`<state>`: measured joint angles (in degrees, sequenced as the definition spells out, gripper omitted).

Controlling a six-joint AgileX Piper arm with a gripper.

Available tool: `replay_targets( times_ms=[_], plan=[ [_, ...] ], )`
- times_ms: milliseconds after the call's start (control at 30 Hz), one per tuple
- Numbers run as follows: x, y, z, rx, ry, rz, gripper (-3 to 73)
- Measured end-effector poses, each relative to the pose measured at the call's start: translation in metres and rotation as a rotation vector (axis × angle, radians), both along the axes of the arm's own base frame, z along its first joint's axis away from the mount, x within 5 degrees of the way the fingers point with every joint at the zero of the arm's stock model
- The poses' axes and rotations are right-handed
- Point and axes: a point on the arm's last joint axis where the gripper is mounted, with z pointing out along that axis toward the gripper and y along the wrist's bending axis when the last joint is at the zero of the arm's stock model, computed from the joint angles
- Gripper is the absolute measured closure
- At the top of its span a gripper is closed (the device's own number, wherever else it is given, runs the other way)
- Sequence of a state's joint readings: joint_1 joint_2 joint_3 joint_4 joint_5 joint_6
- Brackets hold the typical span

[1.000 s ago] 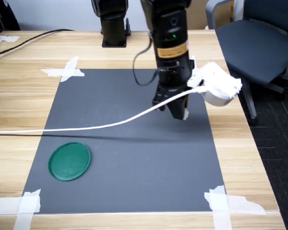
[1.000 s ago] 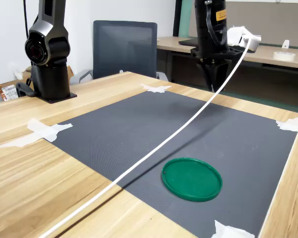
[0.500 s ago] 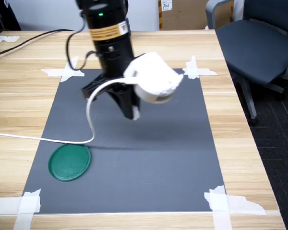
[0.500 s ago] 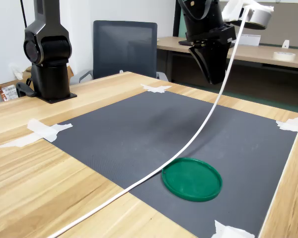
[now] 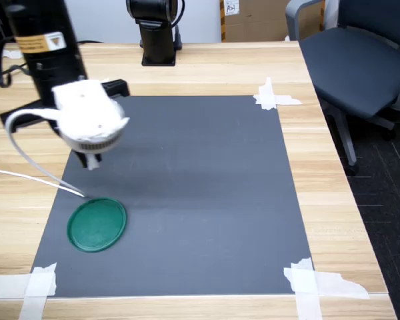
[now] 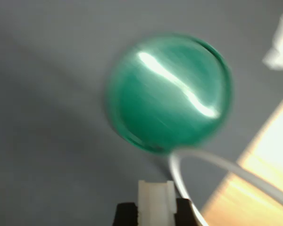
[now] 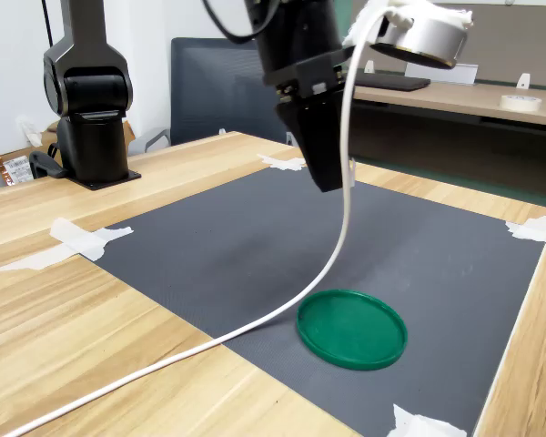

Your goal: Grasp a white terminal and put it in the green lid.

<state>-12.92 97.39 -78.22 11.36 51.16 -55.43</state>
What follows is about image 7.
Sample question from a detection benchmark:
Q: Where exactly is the white camera cable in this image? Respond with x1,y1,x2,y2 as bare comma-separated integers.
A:
2,6,390,437

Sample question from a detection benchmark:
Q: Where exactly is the white tape roll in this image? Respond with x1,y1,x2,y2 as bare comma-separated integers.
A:
499,94,542,113

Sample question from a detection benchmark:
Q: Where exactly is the round green lid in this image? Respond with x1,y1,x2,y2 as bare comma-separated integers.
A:
295,289,410,371

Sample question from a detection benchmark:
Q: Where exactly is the dark grey mat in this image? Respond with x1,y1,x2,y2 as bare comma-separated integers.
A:
88,166,546,437

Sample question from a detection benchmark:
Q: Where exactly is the thin black wall cable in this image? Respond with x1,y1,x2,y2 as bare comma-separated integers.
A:
40,0,56,46

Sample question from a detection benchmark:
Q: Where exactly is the black keyboard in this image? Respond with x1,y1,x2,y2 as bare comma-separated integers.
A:
352,72,432,92

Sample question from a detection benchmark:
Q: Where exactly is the pale wooden desk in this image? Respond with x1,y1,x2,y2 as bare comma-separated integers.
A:
352,81,546,137

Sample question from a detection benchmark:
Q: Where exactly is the brown cardboard box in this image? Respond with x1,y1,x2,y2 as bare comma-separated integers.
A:
0,118,137,187

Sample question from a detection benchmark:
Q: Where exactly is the white tape piece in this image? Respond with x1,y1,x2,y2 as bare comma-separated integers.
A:
504,215,546,250
257,153,307,172
386,403,468,437
0,217,134,273

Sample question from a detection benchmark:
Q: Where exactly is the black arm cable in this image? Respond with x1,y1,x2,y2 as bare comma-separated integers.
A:
202,0,278,46

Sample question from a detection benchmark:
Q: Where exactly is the grey office chair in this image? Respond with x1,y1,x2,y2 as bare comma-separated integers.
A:
143,36,299,154

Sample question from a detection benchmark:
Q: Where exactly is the black table clamp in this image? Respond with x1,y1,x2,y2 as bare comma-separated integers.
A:
28,151,69,179

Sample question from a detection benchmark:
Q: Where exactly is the white sign plate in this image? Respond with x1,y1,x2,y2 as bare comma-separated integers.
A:
404,61,479,86

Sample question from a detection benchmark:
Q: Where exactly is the white camera box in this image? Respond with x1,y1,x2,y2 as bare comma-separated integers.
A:
343,0,475,70

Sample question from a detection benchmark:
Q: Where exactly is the crumpled white paper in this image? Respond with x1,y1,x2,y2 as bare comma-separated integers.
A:
15,116,45,147

